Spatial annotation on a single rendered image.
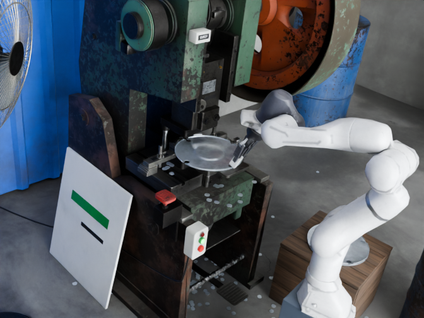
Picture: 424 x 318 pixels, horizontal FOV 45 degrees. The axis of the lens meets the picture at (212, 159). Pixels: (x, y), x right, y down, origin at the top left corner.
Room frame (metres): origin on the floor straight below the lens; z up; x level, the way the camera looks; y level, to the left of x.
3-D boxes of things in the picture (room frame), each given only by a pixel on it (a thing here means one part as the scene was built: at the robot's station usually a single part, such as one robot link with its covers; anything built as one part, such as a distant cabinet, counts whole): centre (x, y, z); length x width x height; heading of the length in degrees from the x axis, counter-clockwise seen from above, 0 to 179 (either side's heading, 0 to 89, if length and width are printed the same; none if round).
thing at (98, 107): (1.86, 0.39, 0.45); 0.92 x 0.12 x 0.90; 49
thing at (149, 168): (1.84, 0.22, 0.76); 0.17 x 0.06 x 0.10; 139
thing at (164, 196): (1.57, 0.15, 0.72); 0.07 x 0.06 x 0.08; 49
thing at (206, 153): (1.89, 0.02, 0.78); 0.29 x 0.29 x 0.01
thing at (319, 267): (1.49, -0.48, 0.71); 0.18 x 0.11 x 0.25; 149
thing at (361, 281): (1.93, -0.64, 0.18); 0.40 x 0.38 x 0.35; 54
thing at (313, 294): (1.43, -0.49, 0.52); 0.22 x 0.19 x 0.14; 54
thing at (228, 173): (1.86, -0.02, 0.72); 0.25 x 0.14 x 0.14; 49
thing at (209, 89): (1.95, 0.08, 1.04); 0.17 x 0.15 x 0.30; 49
